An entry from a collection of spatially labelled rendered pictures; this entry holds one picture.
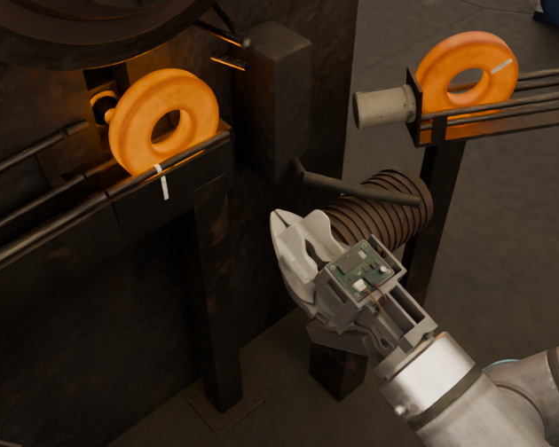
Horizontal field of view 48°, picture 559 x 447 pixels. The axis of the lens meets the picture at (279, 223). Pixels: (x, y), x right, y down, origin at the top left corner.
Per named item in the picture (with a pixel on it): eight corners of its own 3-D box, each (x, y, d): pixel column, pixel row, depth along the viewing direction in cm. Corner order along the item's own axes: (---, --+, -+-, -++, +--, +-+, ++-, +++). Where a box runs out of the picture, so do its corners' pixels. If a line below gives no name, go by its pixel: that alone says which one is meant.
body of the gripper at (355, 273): (370, 226, 65) (453, 317, 62) (345, 264, 72) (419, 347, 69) (316, 263, 61) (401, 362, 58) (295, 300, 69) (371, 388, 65)
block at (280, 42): (233, 159, 109) (225, 30, 91) (269, 140, 112) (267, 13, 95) (275, 191, 103) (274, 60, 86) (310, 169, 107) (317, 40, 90)
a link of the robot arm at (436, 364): (449, 379, 69) (389, 435, 64) (418, 344, 70) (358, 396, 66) (489, 351, 61) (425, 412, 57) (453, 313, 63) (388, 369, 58)
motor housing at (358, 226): (293, 376, 142) (298, 205, 104) (360, 323, 153) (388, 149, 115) (334, 417, 136) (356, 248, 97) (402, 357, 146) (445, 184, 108)
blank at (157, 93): (105, 82, 77) (119, 93, 75) (208, 57, 86) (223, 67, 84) (110, 184, 87) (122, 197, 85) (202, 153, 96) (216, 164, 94)
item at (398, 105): (352, 115, 105) (351, 85, 100) (405, 107, 105) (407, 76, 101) (359, 138, 101) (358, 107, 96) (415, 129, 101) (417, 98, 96)
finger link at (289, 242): (282, 189, 67) (339, 253, 65) (271, 217, 72) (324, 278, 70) (259, 202, 66) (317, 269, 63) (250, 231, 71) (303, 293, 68)
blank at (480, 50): (441, 131, 108) (446, 144, 106) (395, 72, 98) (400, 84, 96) (525, 78, 102) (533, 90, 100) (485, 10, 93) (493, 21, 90)
